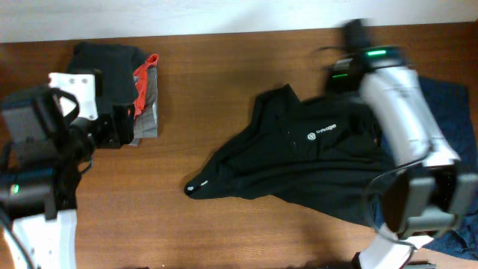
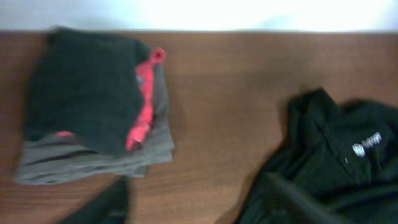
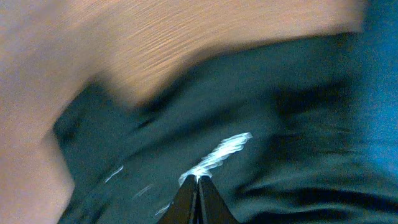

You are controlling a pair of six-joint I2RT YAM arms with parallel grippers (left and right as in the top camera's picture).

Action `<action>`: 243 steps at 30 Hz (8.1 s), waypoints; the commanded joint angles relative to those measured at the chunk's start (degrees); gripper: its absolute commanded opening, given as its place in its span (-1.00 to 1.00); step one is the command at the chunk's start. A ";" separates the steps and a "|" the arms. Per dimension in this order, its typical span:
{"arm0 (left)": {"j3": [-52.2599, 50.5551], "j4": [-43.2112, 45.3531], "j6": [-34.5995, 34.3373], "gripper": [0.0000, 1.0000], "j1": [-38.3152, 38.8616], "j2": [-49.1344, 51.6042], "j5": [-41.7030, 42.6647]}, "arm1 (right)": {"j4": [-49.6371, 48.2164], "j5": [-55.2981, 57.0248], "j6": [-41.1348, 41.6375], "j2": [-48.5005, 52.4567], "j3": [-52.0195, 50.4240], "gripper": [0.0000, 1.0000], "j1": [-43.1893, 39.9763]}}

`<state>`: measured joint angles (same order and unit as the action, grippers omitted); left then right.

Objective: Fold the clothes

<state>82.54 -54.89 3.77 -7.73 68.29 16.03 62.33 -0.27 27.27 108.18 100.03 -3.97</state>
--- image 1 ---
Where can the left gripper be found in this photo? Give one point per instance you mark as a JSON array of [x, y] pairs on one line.
[[119, 125]]

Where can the black polo shirt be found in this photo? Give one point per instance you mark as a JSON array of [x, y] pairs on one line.
[[320, 153]]

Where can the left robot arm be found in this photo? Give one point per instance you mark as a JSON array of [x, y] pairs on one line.
[[54, 131]]

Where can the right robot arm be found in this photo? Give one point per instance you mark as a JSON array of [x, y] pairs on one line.
[[433, 189]]

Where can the folded grey garment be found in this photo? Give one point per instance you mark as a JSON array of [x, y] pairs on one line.
[[146, 124]]

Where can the folded red garment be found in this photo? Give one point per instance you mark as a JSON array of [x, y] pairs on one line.
[[142, 84]]

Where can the folded black garment on stack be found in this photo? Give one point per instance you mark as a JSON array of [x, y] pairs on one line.
[[118, 66]]

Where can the blue garment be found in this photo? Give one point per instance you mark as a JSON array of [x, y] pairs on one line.
[[449, 104]]

